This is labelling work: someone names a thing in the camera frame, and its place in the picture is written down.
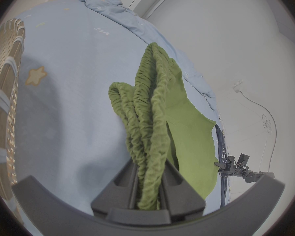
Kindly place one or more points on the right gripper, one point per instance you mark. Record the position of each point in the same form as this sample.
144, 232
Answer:
231, 169

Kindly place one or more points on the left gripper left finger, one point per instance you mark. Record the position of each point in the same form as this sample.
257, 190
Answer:
118, 193

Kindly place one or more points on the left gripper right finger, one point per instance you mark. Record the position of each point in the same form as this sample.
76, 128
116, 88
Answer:
182, 195

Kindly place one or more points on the green shorts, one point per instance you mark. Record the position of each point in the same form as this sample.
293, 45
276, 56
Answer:
191, 141

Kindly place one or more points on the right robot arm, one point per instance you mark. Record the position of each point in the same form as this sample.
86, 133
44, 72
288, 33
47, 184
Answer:
250, 177

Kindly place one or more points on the bed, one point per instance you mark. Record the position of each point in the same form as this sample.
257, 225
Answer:
76, 107

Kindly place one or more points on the round woven basket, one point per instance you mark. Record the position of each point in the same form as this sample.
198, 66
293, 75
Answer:
5, 70

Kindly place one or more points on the dark blue T-shirt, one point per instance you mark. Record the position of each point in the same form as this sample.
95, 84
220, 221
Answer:
222, 193

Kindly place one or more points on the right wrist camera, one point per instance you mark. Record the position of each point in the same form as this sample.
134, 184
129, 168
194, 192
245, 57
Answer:
243, 159

